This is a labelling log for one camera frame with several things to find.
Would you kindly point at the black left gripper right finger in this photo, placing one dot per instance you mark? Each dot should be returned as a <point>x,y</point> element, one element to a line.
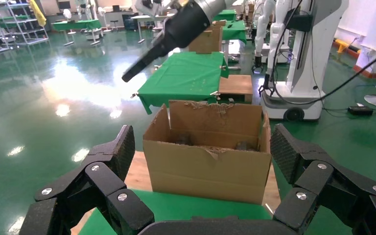
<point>314,181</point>

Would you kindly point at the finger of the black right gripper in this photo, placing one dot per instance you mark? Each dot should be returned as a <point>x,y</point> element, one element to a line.
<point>149,64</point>
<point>142,61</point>

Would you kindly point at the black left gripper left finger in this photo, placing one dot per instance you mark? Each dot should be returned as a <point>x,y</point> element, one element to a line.
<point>110,175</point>

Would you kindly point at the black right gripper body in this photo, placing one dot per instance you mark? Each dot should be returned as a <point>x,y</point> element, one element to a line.
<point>184,26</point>

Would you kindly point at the idle robot black gripper body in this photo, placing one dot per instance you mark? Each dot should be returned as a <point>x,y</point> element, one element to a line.
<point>267,80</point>

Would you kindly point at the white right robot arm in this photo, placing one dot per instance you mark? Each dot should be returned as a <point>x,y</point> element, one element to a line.
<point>210,6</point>

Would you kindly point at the idle robot white arm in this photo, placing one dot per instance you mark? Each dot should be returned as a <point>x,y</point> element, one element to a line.
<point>274,48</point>

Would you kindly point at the brown carton with flap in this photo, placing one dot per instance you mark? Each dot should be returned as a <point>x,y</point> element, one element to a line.
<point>209,42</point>

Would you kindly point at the large open cardboard carton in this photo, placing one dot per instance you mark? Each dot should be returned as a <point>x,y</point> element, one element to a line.
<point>207,175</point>

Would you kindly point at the silver binder clip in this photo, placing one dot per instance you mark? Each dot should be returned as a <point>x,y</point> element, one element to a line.
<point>223,67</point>
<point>157,67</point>
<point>215,95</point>
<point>134,95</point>

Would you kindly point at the green tablecloth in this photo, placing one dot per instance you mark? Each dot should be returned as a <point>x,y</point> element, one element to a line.
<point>181,207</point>
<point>181,77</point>
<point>227,15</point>
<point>235,30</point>
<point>77,24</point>

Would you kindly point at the black cabinet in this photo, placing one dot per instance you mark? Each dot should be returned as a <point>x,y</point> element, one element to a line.
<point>130,22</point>

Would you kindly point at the idle white wheeled robot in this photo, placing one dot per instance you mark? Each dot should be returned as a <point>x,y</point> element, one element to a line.
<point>308,71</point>
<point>261,26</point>

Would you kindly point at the white table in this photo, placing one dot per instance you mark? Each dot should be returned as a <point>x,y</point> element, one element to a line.
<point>142,18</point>

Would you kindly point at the black round stool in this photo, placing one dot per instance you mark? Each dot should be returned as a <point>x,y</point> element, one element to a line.
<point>114,21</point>

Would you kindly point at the white wheeled cart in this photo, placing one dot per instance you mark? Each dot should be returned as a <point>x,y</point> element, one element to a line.
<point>94,33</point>

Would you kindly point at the white standing fan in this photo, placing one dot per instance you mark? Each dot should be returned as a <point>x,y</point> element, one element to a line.
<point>101,11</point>
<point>67,13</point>

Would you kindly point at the black power brick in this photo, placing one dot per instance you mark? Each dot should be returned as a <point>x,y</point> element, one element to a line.
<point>360,111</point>

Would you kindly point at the orange yellow floor barrier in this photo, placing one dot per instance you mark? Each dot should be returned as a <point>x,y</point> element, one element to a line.
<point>345,45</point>

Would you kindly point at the yellow garment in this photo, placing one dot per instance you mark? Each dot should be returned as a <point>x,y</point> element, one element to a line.
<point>38,13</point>

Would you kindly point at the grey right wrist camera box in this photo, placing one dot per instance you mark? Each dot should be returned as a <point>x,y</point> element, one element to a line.
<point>157,8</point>

